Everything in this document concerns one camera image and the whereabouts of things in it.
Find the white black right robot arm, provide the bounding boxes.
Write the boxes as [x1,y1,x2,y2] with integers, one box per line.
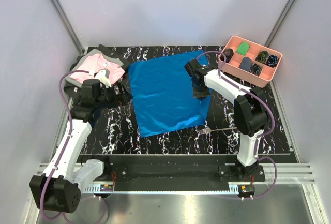
[184,59,275,181]

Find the grey slotted cable duct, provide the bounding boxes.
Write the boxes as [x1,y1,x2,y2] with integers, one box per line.
[82,183,114,194]

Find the dark green patterned rolled tie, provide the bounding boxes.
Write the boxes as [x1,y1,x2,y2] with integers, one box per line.
[249,63,262,76]

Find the green rolled cloth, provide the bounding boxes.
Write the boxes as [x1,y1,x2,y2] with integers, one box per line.
[236,41,250,56]

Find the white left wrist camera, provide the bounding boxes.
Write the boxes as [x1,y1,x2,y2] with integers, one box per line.
[88,69,112,88]

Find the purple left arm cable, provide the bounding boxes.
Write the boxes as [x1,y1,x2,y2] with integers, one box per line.
[37,70,108,222]

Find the aluminium frame rail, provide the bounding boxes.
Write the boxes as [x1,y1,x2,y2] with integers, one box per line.
[50,0,85,54]

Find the grey folded shirt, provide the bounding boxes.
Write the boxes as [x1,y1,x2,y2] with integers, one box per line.
[65,49,125,88]

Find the grey rolled cloth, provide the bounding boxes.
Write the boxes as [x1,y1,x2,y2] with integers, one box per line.
[239,57,253,71]

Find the blue yellow patterned rolled tie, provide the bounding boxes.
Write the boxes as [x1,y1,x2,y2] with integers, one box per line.
[255,50,269,64]

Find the brown patterned rolled tie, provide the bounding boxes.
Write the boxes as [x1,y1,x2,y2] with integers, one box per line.
[223,48,234,63]

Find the blue satin napkin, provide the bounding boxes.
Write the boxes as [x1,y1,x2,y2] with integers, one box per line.
[129,51,211,138]

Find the dark blue patterned rolled tie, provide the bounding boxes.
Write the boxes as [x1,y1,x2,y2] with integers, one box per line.
[265,55,279,68]

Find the silver fork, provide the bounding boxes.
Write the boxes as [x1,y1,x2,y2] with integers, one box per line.
[198,127,237,135]

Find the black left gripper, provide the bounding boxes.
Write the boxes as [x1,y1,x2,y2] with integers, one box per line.
[96,80,132,109]

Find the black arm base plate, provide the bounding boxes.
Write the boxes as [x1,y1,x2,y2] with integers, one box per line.
[82,154,266,192]

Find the pink divided organizer tray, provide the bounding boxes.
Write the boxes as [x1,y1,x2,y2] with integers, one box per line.
[221,36,282,88]

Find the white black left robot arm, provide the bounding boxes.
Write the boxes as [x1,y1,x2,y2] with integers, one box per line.
[29,79,132,213]

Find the pink folded shirt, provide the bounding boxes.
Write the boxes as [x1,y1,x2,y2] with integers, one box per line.
[66,53,125,87]

